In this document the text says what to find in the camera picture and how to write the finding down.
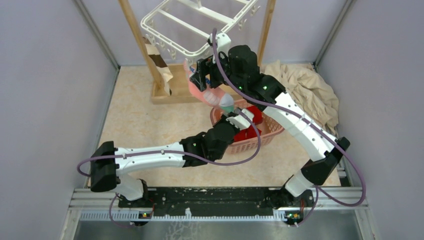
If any red snowman face sock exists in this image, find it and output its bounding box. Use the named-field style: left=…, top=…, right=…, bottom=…
left=233, top=105, right=264, bottom=143

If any wooden drying rack frame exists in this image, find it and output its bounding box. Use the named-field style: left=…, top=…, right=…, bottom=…
left=119, top=0, right=260, bottom=105

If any pink plastic laundry basket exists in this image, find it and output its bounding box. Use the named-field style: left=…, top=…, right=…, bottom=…
left=225, top=99, right=284, bottom=154

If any pink sock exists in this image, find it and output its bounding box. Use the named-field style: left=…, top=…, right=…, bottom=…
left=183, top=59, right=235, bottom=114

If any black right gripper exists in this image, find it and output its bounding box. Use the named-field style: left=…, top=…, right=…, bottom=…
left=189, top=47, right=245, bottom=93

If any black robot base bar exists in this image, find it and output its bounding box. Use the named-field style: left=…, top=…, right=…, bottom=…
left=79, top=185, right=316, bottom=228

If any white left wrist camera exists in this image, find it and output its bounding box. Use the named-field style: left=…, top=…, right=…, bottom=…
left=232, top=108, right=254, bottom=130

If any beige crumpled cloth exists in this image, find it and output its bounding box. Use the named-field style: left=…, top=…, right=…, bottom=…
left=260, top=60, right=340, bottom=136

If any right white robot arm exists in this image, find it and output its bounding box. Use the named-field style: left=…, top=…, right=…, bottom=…
left=183, top=45, right=350, bottom=206

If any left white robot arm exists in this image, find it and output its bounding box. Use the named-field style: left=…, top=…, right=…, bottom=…
left=89, top=113, right=251, bottom=207

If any white plastic clip hanger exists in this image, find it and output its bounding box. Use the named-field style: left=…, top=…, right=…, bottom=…
left=140, top=0, right=261, bottom=63

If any beige brown sock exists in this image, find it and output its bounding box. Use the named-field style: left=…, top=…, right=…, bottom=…
left=142, top=37, right=174, bottom=96

